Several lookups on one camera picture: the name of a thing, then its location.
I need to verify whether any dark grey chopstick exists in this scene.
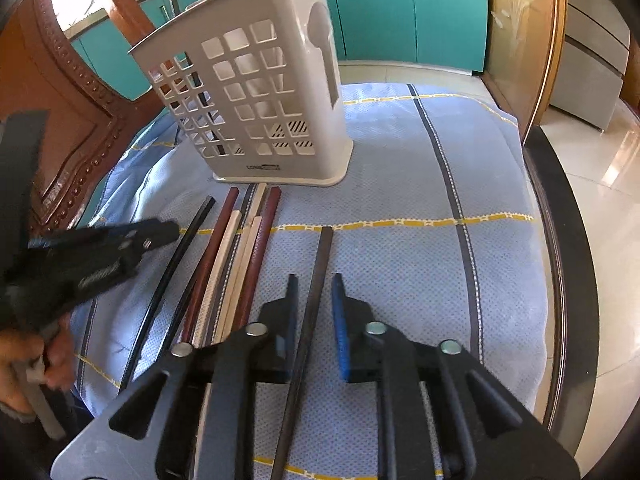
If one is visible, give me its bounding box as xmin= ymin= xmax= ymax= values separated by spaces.
xmin=270 ymin=226 xmax=333 ymax=480

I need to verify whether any cream chopstick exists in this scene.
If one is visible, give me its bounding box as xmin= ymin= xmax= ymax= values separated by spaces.
xmin=191 ymin=209 xmax=241 ymax=348

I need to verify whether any maroon chopstick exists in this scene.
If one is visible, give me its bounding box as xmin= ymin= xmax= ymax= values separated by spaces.
xmin=232 ymin=186 xmax=281 ymax=330

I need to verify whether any dark red chopstick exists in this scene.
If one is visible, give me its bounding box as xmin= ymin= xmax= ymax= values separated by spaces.
xmin=179 ymin=188 xmax=240 ymax=342

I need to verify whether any beige wooden chopstick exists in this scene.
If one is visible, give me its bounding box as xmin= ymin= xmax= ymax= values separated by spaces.
xmin=212 ymin=183 xmax=267 ymax=344

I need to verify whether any person's left hand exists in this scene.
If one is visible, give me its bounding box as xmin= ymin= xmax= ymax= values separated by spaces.
xmin=0 ymin=313 xmax=75 ymax=415

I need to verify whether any carved wooden chair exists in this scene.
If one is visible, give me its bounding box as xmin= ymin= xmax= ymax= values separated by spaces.
xmin=1 ymin=0 xmax=163 ymax=236

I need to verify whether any blue checked tablecloth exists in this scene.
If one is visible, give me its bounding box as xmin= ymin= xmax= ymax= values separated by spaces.
xmin=72 ymin=84 xmax=548 ymax=479

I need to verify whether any white plastic utensil basket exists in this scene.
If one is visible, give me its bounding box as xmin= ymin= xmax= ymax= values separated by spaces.
xmin=129 ymin=0 xmax=354 ymax=186

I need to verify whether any silver multi-door refrigerator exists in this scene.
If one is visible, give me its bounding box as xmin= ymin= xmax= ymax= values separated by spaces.
xmin=550 ymin=0 xmax=630 ymax=131

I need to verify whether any wooden glass sliding door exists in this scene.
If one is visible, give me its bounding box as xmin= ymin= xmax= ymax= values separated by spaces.
xmin=482 ymin=0 xmax=567 ymax=142

